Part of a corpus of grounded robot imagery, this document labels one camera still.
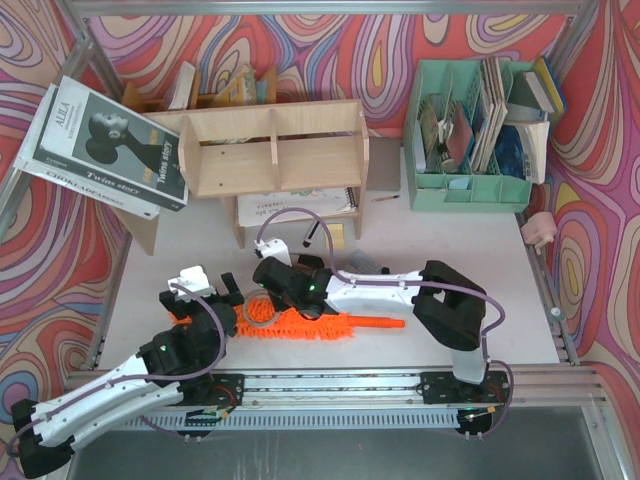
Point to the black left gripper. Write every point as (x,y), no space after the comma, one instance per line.
(198,301)

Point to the orange chenille duster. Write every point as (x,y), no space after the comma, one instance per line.
(292,326)

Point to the wooden bookshelf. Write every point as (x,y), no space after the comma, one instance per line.
(228,152)

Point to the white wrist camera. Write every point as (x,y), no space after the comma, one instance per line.
(193,279)
(273,248)

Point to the masking tape roll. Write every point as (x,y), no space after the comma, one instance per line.
(258,310)

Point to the small pencil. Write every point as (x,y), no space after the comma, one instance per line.
(387,198)

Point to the aluminium mounting rail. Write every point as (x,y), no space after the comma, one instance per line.
(555,385)

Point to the red booklet in organizer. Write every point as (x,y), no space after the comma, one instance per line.
(460,134)

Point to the yellow sticky notes pad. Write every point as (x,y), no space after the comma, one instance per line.
(337,235)

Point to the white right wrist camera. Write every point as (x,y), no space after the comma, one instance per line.
(273,248)

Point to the black white marker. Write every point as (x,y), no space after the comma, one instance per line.
(310,233)

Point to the white book under top book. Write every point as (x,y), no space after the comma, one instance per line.
(26,162)

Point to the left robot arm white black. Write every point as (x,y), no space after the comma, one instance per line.
(174,368)

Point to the pink pig figurine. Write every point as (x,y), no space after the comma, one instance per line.
(539,230)

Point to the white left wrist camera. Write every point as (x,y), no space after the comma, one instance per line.
(193,279)

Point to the stack of thin beige books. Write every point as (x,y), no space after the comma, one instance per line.
(489,115)

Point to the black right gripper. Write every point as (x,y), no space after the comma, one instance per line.
(270,278)

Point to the blue yellow book in organizer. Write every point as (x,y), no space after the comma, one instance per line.
(544,87)

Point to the black white Twins story book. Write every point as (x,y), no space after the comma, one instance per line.
(102,141)

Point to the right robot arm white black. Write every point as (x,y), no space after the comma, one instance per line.
(450,306)

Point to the spiral notebook under shelf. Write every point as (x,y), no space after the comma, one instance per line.
(254,209)

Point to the small calculator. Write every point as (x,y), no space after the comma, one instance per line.
(362,263)

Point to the open white book in organizer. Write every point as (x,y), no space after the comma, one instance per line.
(533,137)

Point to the mint green desk organizer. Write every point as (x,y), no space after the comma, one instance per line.
(435,182)

